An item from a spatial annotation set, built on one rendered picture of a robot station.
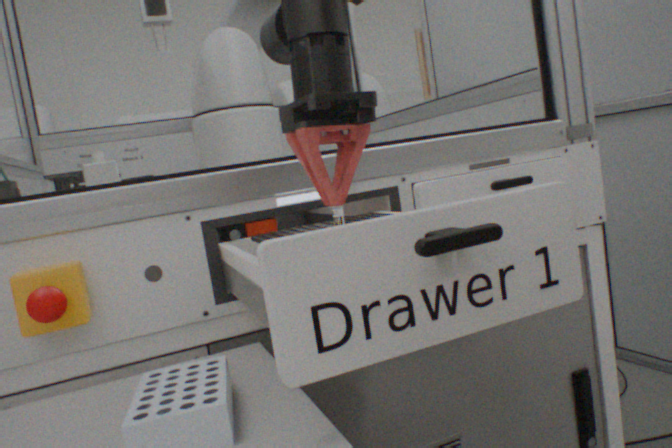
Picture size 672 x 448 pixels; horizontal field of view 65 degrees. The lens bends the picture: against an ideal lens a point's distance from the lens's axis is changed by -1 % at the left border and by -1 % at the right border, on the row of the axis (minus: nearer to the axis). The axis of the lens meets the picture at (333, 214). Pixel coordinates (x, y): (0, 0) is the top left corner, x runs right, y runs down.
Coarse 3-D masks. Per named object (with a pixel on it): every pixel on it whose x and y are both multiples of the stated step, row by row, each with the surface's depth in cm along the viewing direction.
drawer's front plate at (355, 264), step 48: (528, 192) 46; (288, 240) 39; (336, 240) 40; (384, 240) 41; (528, 240) 46; (576, 240) 48; (288, 288) 39; (336, 288) 40; (384, 288) 42; (432, 288) 43; (528, 288) 47; (576, 288) 49; (288, 336) 39; (336, 336) 40; (384, 336) 42; (432, 336) 43; (288, 384) 39
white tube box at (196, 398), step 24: (216, 360) 55; (144, 384) 51; (168, 384) 50; (192, 384) 49; (216, 384) 48; (144, 408) 46; (168, 408) 45; (192, 408) 43; (216, 408) 43; (144, 432) 42; (168, 432) 43; (192, 432) 43; (216, 432) 43
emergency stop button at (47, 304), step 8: (40, 288) 57; (48, 288) 57; (56, 288) 58; (32, 296) 56; (40, 296) 57; (48, 296) 57; (56, 296) 57; (64, 296) 58; (32, 304) 56; (40, 304) 57; (48, 304) 57; (56, 304) 57; (64, 304) 58; (32, 312) 56; (40, 312) 57; (48, 312) 57; (56, 312) 57; (64, 312) 58; (40, 320) 57; (48, 320) 57; (56, 320) 58
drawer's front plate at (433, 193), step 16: (544, 160) 87; (560, 160) 88; (464, 176) 81; (480, 176) 83; (496, 176) 84; (512, 176) 85; (544, 176) 87; (560, 176) 88; (416, 192) 79; (432, 192) 80; (448, 192) 81; (464, 192) 82; (480, 192) 83; (496, 192) 84; (416, 208) 80
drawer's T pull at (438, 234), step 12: (444, 228) 43; (456, 228) 42; (468, 228) 40; (480, 228) 40; (492, 228) 41; (420, 240) 39; (432, 240) 39; (444, 240) 39; (456, 240) 39; (468, 240) 40; (480, 240) 40; (492, 240) 41; (420, 252) 39; (432, 252) 39; (444, 252) 39
